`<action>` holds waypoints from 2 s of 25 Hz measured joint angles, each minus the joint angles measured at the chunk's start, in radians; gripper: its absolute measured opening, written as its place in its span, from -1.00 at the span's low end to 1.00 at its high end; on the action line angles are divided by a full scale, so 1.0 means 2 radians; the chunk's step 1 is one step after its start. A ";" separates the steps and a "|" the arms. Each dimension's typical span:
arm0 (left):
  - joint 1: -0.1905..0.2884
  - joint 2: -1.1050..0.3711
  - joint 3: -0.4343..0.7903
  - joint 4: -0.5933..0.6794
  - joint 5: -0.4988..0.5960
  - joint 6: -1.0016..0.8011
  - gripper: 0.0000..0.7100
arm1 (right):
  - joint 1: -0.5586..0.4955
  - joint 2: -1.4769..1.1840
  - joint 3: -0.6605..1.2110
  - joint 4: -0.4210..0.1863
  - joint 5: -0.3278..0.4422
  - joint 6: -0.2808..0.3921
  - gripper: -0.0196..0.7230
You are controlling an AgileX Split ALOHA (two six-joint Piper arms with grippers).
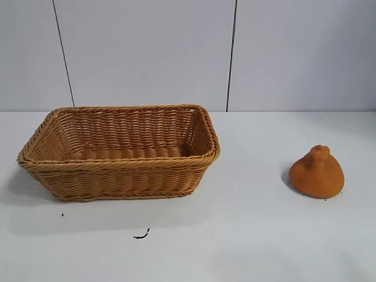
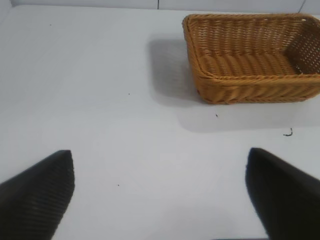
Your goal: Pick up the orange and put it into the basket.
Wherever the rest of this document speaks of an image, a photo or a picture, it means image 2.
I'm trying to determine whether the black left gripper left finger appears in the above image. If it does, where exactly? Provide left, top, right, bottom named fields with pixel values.
left=0, top=149, right=76, bottom=240

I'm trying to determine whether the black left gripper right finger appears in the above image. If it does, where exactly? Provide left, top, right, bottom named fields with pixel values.
left=245, top=147, right=320, bottom=240

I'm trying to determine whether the rectangular woven wicker basket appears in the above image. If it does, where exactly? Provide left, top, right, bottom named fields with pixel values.
left=181, top=13, right=320, bottom=105

